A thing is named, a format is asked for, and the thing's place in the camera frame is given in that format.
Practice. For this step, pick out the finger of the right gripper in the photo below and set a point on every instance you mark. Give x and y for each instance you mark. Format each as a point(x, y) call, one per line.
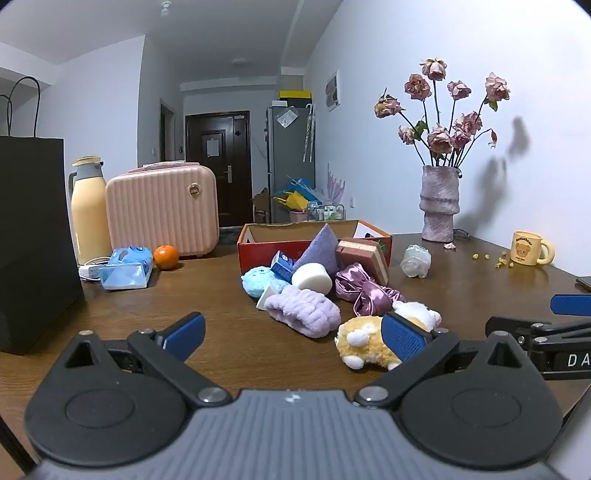
point(571, 304)

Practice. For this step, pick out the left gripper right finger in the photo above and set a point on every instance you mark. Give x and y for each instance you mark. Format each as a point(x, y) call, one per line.
point(423, 356)

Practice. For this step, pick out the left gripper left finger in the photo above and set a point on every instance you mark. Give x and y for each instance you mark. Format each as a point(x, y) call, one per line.
point(162, 354)

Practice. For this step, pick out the yellow white plush toy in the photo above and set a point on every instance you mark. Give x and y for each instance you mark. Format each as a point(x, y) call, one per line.
point(359, 340)

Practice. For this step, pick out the purple satin scrunchie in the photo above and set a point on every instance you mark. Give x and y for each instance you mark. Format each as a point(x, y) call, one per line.
point(369, 298)

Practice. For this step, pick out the light blue plush toy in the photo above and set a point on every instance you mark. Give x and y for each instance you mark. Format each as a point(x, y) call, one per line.
point(257, 280)

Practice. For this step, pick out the pink layered sponge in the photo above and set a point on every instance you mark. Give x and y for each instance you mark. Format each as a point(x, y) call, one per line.
point(369, 253)

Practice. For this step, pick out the white foam cylinder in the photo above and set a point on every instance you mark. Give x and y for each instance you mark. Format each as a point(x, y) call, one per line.
point(314, 277)

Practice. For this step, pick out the purple woven pouch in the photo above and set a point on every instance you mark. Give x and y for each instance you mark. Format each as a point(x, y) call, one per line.
point(322, 251)

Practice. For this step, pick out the yellow bear mug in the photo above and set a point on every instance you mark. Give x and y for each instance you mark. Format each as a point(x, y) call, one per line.
point(531, 249)

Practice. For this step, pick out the translucent plastic wrapped item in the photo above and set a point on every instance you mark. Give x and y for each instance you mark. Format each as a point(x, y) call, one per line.
point(416, 262)

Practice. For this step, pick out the blue tissue pack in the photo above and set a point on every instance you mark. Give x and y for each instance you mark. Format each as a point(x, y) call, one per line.
point(127, 268)

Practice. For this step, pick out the orange tangerine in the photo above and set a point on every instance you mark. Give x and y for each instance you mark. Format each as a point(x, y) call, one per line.
point(165, 257)

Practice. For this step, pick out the white tag card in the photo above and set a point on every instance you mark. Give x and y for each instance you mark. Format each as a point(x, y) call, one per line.
point(269, 291)

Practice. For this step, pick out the red cardboard box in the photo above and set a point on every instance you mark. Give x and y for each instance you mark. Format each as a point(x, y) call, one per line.
point(257, 243)

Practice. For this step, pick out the blue small carton box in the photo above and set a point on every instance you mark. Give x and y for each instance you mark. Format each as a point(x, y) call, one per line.
point(282, 266)

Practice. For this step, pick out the black paper bag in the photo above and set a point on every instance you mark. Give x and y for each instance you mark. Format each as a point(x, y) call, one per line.
point(39, 276)

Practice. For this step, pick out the pink ribbed small suitcase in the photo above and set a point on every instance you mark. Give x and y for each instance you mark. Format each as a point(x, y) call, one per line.
point(166, 203)

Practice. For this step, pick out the purple textured vase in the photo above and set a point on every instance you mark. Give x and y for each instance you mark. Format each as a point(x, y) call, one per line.
point(439, 201)

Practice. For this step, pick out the storage cart with bottles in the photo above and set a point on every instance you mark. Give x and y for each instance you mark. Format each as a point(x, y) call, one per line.
point(326, 211)

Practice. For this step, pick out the yellow thermos jug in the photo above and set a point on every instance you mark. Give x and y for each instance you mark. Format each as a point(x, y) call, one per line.
point(87, 191)

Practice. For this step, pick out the dried pink roses bouquet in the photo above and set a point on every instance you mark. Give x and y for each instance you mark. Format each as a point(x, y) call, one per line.
point(443, 136)

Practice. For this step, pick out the dark entrance door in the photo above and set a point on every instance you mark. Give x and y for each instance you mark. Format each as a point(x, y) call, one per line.
point(220, 141)

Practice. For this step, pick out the grey refrigerator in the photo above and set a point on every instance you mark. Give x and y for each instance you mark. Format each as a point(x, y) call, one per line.
point(289, 154)

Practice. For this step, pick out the yellow box on fridge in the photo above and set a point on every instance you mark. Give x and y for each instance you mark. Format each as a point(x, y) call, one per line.
point(294, 94)

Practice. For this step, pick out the white charger with cable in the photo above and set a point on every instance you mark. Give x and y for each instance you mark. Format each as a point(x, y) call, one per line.
point(90, 270)

